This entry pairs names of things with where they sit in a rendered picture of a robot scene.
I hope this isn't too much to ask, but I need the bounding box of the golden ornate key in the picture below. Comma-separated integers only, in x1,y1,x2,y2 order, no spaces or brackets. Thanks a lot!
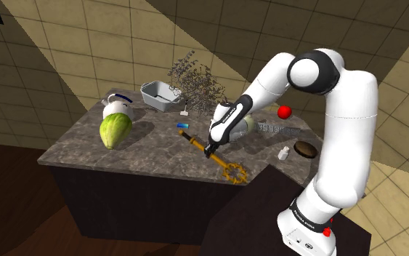
178,129,248,185

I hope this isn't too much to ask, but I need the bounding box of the dry grey twig plant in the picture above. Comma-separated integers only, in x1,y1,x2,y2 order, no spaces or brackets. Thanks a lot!
167,49,228,117

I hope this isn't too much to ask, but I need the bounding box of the grey patterned flat strip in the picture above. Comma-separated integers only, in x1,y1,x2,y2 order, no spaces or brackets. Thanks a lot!
254,121,302,136

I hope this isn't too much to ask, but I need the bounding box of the grey rectangular tub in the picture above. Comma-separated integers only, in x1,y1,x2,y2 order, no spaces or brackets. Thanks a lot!
139,80,183,113

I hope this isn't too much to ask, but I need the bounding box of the dark robot stand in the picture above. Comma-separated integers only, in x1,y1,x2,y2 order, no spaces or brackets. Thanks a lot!
199,164,373,256

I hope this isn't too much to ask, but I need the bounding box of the red apple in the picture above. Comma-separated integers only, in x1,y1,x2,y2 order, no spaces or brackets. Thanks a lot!
277,105,293,120

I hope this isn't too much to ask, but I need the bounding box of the dark brown round dish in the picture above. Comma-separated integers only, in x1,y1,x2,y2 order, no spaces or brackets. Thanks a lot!
293,140,320,159

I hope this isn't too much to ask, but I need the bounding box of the dark kitchen island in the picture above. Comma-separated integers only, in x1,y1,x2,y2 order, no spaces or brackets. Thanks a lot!
37,87,324,247

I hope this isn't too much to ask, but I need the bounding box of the green melon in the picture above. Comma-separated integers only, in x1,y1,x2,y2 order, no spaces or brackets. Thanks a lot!
99,112,134,151

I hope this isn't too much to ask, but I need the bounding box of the white kettle with blue handle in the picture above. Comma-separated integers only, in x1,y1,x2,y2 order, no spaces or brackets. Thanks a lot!
100,93,135,121

